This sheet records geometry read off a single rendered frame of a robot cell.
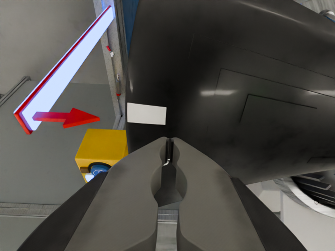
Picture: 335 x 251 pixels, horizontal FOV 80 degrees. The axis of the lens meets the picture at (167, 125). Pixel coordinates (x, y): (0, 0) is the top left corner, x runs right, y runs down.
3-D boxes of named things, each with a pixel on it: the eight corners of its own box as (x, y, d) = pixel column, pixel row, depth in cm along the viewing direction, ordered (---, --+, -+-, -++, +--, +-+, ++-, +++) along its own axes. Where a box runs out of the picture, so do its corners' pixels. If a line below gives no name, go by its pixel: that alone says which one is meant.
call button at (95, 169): (112, 173, 45) (110, 180, 44) (94, 172, 45) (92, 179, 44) (109, 162, 42) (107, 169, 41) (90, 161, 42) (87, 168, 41)
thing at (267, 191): (277, 188, 88) (287, 213, 80) (240, 186, 88) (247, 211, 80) (296, 165, 76) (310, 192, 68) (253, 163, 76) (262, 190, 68)
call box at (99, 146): (135, 164, 59) (129, 198, 52) (101, 162, 59) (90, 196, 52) (130, 125, 48) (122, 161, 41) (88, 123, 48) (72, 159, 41)
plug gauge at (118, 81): (120, 100, 55) (120, 75, 50) (115, 100, 55) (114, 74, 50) (121, 98, 56) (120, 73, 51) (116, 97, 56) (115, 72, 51)
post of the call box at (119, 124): (127, 122, 63) (119, 154, 54) (118, 121, 63) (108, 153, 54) (126, 115, 61) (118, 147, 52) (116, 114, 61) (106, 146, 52)
